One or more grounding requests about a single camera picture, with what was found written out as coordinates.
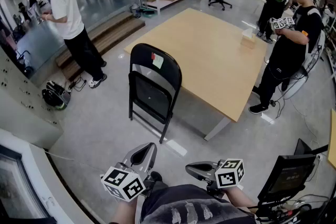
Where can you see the person's right forearm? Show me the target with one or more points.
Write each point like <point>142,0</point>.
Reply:
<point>239,196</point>

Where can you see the person's left forearm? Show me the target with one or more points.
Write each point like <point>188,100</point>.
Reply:
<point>123,212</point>

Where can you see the person's left shoe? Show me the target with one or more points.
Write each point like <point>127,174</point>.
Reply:
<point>156,176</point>

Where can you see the grey waste bin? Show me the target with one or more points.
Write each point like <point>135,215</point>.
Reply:
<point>135,11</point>

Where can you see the black monitor mount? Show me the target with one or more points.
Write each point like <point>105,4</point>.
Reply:
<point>278,213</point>

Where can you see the wooden tissue box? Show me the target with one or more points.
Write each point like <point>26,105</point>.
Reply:
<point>248,40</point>

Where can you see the person's torso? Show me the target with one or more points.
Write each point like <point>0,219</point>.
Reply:
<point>189,202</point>

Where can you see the wooden steps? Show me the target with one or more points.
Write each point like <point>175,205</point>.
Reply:
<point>113,31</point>

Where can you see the black folding chair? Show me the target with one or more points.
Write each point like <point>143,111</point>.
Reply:
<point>170,73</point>

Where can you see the light wooden table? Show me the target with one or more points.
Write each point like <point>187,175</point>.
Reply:
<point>204,55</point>

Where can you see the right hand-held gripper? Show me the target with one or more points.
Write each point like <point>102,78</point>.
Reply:
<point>228,178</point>

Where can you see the white framed glass door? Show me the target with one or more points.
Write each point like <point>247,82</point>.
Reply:
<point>44,178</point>

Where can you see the green sticky note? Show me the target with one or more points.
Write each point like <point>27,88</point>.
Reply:
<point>158,61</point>

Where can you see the black backpack green trim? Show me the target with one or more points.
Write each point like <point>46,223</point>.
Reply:
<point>53,97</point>

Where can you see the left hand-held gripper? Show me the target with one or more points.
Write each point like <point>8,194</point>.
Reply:
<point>123,183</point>

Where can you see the black monitor screen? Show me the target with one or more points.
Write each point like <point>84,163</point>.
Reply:
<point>286,178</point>

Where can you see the grey drawer cabinet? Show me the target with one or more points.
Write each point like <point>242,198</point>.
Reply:
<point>23,112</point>

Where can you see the light wooden desk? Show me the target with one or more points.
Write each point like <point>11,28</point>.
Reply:
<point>333,139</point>

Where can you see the person's left leg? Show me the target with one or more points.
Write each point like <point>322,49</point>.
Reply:
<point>158,186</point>

